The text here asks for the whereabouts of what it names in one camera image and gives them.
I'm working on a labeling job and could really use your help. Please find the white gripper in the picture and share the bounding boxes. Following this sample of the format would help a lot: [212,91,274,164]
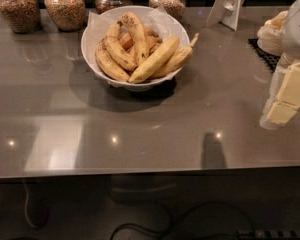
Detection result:
[259,62,300,130]

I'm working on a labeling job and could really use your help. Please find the far left banana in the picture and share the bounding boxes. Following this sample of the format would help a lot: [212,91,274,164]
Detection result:
[95,40,129,82]

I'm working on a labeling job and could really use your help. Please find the glass grain jar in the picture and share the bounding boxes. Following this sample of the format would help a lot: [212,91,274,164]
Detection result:
[44,0,86,32]
[147,0,187,22]

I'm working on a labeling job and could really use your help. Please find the long front yellow banana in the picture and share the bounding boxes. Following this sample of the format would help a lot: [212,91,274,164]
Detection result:
[128,35,180,84]

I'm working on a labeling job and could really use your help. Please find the orange banana pieces behind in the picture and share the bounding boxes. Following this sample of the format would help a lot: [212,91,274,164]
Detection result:
[119,26,162,58]

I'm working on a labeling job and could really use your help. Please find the white paper bowl liner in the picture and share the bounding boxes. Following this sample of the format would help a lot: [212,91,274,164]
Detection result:
[85,5,186,88]

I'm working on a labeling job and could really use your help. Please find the white sign stand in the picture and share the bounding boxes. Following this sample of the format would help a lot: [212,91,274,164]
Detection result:
[205,0,245,31]

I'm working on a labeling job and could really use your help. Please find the white bowl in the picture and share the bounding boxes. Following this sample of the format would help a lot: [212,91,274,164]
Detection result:
[80,5,191,93]

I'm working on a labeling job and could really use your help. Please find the top spotted banana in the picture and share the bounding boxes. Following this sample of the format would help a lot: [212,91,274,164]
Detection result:
[120,12,149,65]

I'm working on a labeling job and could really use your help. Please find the black cable on floor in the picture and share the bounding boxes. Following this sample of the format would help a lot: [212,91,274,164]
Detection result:
[109,201,254,240]

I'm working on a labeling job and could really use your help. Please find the far left glass jar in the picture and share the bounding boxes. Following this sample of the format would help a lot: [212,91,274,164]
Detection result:
[0,0,41,34]

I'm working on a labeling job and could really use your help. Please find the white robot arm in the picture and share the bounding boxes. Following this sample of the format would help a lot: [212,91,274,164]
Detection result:
[257,0,300,130]

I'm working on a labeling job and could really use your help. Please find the black rubber mat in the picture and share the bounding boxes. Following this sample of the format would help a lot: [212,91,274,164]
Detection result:
[248,38,279,73]

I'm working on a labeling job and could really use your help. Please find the left stack paper bowls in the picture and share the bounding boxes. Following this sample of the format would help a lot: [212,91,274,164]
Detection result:
[257,11,288,56]

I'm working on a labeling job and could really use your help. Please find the banana with stem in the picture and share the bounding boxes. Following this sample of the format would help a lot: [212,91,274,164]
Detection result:
[150,33,199,79]

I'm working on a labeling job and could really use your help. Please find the middle left banana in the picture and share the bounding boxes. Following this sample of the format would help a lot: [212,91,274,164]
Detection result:
[104,23,137,71]

